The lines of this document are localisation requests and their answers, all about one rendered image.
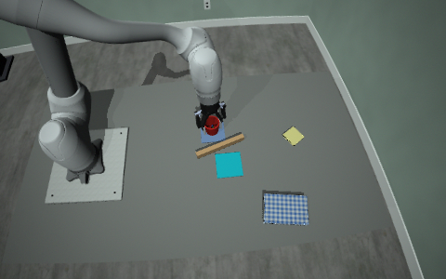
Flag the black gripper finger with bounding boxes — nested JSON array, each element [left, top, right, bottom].
[[194, 110, 210, 135], [214, 101, 226, 128]]

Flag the blue and white checkered cloth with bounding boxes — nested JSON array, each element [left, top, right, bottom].
[[264, 193, 308, 225]]

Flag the red cup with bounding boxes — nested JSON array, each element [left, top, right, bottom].
[[204, 116, 219, 136]]

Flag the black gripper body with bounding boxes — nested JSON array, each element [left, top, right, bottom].
[[200, 102, 220, 115]]

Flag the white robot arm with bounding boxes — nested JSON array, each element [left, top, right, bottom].
[[0, 0, 222, 185]]

